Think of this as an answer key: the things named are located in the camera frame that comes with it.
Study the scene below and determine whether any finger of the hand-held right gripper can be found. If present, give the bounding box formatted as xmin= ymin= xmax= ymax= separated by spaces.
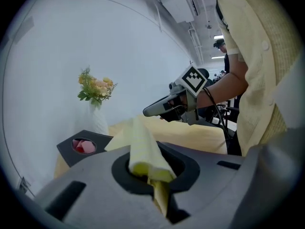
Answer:
xmin=159 ymin=112 xmax=183 ymax=123
xmin=142 ymin=95 xmax=178 ymax=117

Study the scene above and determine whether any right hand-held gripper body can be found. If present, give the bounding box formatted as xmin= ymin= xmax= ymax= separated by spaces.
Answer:
xmin=168 ymin=65 xmax=208 ymax=126

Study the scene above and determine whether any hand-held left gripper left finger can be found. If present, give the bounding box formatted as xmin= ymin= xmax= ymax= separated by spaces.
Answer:
xmin=34 ymin=146 xmax=172 ymax=229

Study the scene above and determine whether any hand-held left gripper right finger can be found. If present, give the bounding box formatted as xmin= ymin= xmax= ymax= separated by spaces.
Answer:
xmin=156 ymin=141 xmax=251 ymax=229

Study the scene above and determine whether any black tissue box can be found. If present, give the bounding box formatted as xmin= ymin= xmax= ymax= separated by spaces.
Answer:
xmin=56 ymin=129 xmax=114 ymax=168

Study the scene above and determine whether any yellow cloth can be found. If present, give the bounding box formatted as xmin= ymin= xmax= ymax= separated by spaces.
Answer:
xmin=104 ymin=115 xmax=177 ymax=216

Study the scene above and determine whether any black office chair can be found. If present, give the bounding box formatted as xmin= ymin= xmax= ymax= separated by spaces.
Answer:
xmin=197 ymin=68 xmax=213 ymax=83

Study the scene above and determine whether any pink tissue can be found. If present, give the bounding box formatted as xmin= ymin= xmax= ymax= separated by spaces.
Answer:
xmin=72 ymin=139 xmax=97 ymax=154

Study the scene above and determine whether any white vase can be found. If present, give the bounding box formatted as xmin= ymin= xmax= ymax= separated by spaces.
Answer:
xmin=73 ymin=101 xmax=110 ymax=136

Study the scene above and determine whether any yellow flower bouquet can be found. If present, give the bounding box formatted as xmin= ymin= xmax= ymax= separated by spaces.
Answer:
xmin=77 ymin=65 xmax=118 ymax=107

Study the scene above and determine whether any person's yellow shirt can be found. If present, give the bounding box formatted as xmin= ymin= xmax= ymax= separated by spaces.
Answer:
xmin=215 ymin=0 xmax=301 ymax=157

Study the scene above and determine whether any white ceiling air conditioner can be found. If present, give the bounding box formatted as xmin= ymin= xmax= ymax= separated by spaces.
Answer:
xmin=161 ymin=0 xmax=199 ymax=23

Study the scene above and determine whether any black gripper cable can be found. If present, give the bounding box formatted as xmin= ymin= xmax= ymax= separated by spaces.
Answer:
xmin=202 ymin=87 xmax=233 ymax=150

